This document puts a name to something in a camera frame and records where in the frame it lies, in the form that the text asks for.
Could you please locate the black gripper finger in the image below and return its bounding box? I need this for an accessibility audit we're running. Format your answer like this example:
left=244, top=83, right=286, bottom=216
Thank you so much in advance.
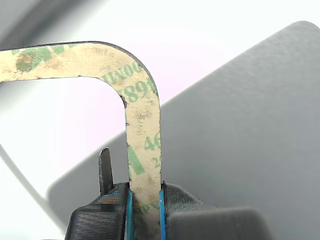
left=65, top=147, right=136, bottom=240
left=158, top=181, right=274, bottom=240

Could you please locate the curved part with adhesive backing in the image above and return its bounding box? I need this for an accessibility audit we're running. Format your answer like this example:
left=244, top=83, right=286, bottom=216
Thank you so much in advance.
left=0, top=41, right=163, bottom=233

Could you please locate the gray rectangular mat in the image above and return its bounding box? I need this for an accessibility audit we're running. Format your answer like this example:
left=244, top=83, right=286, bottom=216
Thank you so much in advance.
left=46, top=20, right=320, bottom=240

